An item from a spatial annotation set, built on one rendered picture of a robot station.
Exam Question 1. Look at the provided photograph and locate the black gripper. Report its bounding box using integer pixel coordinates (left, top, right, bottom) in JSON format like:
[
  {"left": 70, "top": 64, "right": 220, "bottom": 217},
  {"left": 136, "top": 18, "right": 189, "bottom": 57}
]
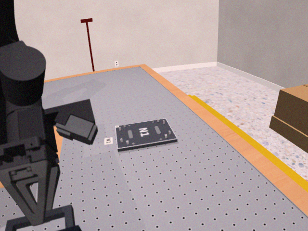
[{"left": 0, "top": 109, "right": 61, "bottom": 226}]

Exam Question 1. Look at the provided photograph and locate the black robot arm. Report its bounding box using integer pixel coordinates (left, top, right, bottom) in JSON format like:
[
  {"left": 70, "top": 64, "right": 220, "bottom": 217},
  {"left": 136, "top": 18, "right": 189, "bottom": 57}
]
[{"left": 0, "top": 0, "right": 98, "bottom": 153}]

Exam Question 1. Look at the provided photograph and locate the white label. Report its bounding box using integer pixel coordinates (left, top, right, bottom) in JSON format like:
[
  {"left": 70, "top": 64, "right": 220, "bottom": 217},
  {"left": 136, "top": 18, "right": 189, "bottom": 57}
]
[{"left": 104, "top": 137, "right": 113, "bottom": 144}]

